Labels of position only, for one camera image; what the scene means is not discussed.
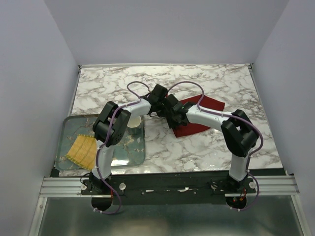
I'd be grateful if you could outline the aluminium frame rail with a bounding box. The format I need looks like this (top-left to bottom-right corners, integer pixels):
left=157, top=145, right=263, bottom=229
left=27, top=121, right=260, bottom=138
left=39, top=176, right=300, bottom=198

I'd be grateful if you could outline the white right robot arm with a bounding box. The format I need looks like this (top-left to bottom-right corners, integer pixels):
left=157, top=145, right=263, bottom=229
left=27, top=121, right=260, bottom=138
left=162, top=94, right=258, bottom=193

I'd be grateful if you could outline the yellow woven coaster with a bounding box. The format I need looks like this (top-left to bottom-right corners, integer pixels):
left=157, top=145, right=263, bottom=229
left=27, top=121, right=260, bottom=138
left=65, top=134, right=97, bottom=171

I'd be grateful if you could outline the white cup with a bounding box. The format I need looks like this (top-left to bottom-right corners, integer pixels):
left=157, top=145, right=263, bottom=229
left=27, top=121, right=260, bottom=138
left=126, top=116, right=142, bottom=135

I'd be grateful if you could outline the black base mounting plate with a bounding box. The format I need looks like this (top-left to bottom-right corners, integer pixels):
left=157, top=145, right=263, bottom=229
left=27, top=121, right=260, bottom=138
left=79, top=171, right=258, bottom=212

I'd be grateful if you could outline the floral metal tray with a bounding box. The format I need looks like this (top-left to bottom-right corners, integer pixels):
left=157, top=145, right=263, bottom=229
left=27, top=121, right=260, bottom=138
left=55, top=114, right=146, bottom=171

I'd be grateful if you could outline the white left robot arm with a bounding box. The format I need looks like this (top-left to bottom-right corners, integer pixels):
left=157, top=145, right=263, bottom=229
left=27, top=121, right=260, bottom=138
left=82, top=85, right=168, bottom=194

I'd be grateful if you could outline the red cloth napkin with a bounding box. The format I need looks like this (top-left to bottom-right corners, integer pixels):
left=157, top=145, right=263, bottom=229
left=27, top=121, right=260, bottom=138
left=173, top=96, right=225, bottom=138

